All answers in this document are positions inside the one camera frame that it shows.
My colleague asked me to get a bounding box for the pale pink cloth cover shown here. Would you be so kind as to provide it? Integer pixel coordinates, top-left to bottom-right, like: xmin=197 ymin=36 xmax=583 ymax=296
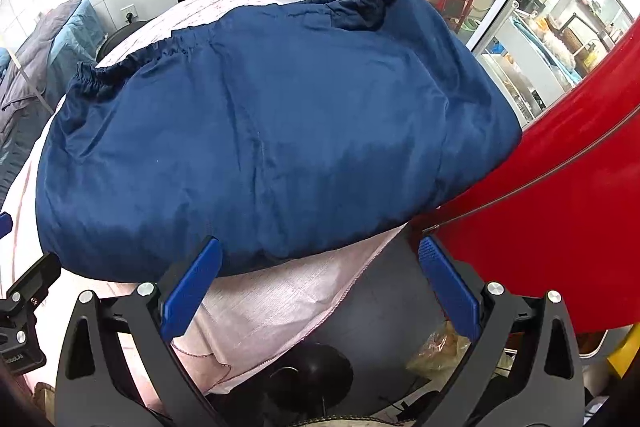
xmin=0 ymin=0 xmax=406 ymax=397

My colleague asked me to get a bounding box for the black round stool base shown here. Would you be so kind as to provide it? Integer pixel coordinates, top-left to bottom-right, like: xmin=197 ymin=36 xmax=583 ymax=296
xmin=260 ymin=342 xmax=357 ymax=414

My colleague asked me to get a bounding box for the grey and teal quilt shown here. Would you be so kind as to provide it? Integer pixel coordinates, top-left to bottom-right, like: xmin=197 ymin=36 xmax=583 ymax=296
xmin=0 ymin=0 xmax=107 ymax=208

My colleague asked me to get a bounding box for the navy blue jacket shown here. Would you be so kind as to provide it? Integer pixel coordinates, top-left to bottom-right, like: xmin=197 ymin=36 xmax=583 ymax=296
xmin=35 ymin=0 xmax=523 ymax=284

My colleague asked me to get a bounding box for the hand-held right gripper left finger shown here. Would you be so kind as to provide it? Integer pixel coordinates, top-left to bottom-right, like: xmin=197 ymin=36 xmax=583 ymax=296
xmin=55 ymin=236 xmax=226 ymax=427

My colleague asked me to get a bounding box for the black round object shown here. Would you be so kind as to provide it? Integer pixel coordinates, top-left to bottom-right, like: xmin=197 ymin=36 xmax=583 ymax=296
xmin=95 ymin=21 xmax=151 ymax=64

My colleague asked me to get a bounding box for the yellow object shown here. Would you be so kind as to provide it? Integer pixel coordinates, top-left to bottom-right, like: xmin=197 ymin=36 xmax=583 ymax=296
xmin=606 ymin=336 xmax=640 ymax=379

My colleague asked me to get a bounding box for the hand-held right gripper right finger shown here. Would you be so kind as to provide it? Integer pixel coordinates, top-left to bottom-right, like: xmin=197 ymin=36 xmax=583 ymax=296
xmin=415 ymin=234 xmax=586 ymax=427

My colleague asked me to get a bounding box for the clear plastic food bag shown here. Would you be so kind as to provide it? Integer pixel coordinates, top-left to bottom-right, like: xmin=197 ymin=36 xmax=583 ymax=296
xmin=405 ymin=321 xmax=473 ymax=379

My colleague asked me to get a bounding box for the glass display fridge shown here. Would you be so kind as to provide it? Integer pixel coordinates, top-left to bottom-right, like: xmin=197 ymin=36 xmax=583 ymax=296
xmin=472 ymin=0 xmax=637 ymax=128

